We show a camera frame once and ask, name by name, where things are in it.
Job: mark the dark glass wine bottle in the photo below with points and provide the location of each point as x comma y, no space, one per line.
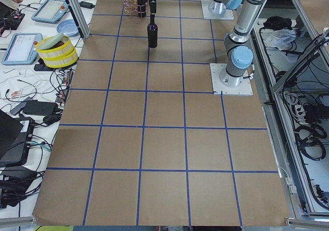
152,31

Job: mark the yellow bamboo steamer basket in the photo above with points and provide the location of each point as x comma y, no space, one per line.
62,54

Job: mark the dark bottle in rack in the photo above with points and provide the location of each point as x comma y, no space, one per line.
141,8

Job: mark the blue plate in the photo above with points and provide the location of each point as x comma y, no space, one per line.
68,28

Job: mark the teach pendant tablet upper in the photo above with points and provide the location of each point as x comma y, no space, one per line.
50,11

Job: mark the teach pendant tablet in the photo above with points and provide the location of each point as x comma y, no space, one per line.
21,49
50,11

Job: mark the pale green lid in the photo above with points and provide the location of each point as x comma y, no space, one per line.
49,42

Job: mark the crumpled white cloth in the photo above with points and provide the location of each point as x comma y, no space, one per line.
281,39

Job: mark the teach pendant tablet lower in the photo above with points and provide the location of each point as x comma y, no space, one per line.
21,49

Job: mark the black power adapter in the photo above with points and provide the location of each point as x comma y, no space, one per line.
38,108

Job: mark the black laptop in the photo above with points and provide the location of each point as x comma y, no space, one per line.
16,135

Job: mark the copper wire wine rack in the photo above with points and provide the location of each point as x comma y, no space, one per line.
131,7

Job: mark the aluminium frame post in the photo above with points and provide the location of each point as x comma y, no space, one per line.
79,18

